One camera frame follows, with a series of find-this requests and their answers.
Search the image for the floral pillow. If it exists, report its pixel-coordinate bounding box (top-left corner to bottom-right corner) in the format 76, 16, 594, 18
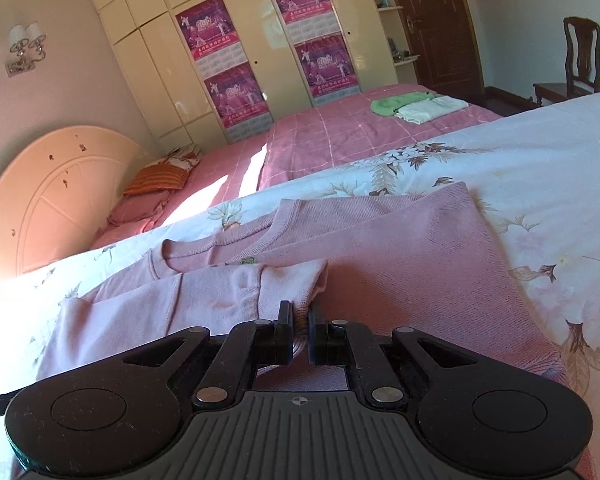
155, 144, 202, 173

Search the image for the pink pillow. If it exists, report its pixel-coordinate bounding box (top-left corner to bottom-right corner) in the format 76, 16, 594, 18
107, 190, 173, 226

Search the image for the cream wardrobe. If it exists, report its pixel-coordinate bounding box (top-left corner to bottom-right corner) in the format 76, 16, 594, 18
77, 0, 398, 146

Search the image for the white folded cloth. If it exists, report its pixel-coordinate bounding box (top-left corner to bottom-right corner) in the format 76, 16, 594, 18
394, 96, 469, 125

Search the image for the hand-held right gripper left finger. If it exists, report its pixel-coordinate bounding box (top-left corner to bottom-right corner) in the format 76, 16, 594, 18
122, 301, 307, 408

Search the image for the purple wall poster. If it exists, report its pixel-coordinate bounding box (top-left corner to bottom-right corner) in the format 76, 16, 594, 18
294, 32, 361, 101
266, 0, 333, 43
175, 0, 238, 78
203, 65, 271, 141

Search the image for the pink checked bed sheet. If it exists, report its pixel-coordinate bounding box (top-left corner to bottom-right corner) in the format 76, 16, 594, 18
90, 83, 503, 250

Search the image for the double shade wall lamp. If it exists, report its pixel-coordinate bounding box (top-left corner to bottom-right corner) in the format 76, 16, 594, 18
6, 21, 47, 78

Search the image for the orange striped pillow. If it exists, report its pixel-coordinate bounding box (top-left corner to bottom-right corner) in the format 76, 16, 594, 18
122, 164, 190, 197

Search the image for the pink knit sweater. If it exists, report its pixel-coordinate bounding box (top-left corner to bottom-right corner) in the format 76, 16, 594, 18
35, 181, 571, 393

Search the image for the dark wooden door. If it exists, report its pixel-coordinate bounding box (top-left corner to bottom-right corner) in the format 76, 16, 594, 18
382, 0, 486, 106

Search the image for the green folded cloth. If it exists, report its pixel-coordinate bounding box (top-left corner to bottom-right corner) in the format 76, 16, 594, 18
370, 92, 438, 117

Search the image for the cream round headboard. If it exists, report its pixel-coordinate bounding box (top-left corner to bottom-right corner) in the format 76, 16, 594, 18
0, 126, 148, 278

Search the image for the dark wooden chair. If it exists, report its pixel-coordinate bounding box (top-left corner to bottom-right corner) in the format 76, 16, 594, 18
532, 16, 600, 108

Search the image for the white floral blanket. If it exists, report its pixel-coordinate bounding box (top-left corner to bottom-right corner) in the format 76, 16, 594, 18
0, 89, 600, 480

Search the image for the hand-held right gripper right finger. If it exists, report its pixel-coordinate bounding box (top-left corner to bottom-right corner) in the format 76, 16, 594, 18
306, 308, 481, 408

